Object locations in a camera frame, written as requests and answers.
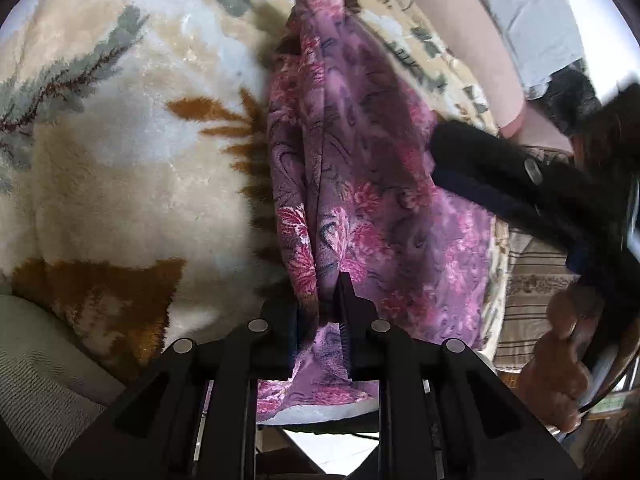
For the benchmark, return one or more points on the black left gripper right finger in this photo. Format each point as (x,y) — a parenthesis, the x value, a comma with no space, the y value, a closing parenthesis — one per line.
(442,412)

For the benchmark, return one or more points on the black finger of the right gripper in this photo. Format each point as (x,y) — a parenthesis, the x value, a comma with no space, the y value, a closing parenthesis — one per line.
(548,200)

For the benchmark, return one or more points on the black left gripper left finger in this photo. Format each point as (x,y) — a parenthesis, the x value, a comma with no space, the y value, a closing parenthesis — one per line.
(192,413)

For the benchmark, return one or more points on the purple floral shirt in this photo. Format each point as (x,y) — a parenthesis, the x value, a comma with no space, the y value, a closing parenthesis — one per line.
(354,194)

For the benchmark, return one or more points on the person's right hand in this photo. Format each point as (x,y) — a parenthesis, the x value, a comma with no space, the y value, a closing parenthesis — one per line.
(554,379)

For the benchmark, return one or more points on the striped brown quilt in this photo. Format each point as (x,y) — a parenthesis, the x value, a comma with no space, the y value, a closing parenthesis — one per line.
(536,271)

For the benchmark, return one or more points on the blue jeans leg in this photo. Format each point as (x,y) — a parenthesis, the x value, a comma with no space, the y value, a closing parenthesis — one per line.
(51,391)

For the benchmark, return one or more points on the grey pillow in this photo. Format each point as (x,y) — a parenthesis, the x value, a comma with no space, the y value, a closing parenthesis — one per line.
(541,36)

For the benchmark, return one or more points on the beige leaf-pattern blanket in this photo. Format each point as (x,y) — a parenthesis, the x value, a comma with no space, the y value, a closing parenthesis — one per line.
(136,200)

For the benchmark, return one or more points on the pink bolster cushion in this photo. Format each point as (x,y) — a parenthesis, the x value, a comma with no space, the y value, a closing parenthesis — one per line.
(469,32)

